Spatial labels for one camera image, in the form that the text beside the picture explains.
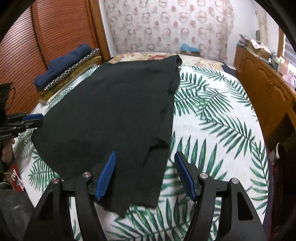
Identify wooden cabinet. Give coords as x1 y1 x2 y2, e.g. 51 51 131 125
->
233 45 296 150

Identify wooden louvred wardrobe door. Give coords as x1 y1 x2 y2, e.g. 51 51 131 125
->
0 0 112 117

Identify floral bedspread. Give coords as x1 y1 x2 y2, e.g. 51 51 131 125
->
108 52 225 69

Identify person's grey trousers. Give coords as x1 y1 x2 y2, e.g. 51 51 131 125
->
0 182 36 241

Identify red printed cloth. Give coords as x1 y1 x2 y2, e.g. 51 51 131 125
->
10 162 25 191

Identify cardboard box with blue contents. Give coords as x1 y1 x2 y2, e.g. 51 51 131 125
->
180 43 201 56

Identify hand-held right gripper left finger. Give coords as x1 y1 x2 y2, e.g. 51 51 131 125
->
23 151 117 241

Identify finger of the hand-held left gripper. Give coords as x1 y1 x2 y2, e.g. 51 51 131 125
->
0 120 44 140
6 113 44 122

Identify navy blue folded cloth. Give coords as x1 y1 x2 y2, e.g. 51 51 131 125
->
33 44 92 88

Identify open cardboard box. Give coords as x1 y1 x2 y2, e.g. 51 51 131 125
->
247 38 273 61

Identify palm leaf print sheet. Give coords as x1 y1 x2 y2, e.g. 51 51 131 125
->
13 62 270 241

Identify black printed t-shirt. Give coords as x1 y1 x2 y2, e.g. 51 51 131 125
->
31 54 183 218

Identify circle patterned curtain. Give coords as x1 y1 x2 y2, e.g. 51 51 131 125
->
103 0 236 59

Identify gold navy patterned cloth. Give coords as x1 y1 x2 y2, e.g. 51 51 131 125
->
38 48 102 104

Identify dark blue bed sheet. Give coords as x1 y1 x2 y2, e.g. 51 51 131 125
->
221 64 237 75

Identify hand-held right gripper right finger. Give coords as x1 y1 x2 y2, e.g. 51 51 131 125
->
174 151 266 241

